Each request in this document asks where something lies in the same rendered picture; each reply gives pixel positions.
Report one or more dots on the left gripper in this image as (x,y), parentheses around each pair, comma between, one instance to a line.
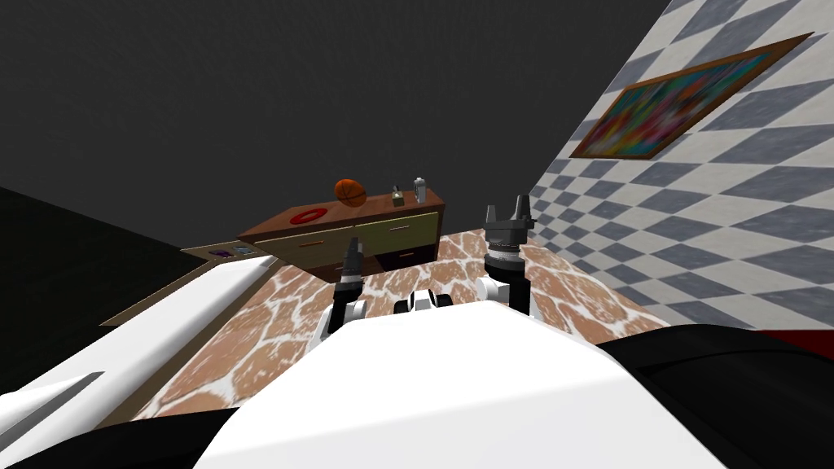
(352,264)

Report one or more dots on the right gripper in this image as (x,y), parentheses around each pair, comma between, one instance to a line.
(508,232)

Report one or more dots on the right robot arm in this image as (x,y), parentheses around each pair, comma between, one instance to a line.
(723,397)

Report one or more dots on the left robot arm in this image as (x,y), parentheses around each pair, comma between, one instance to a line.
(340,307)

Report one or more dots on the brown wooden sideboard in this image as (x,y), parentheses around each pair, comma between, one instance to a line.
(339,238)

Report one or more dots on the tan low table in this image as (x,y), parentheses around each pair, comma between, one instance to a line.
(208,250)

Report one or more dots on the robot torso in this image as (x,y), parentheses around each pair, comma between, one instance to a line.
(443,391)

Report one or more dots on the colourful framed wall picture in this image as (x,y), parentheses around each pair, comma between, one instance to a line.
(677,104)

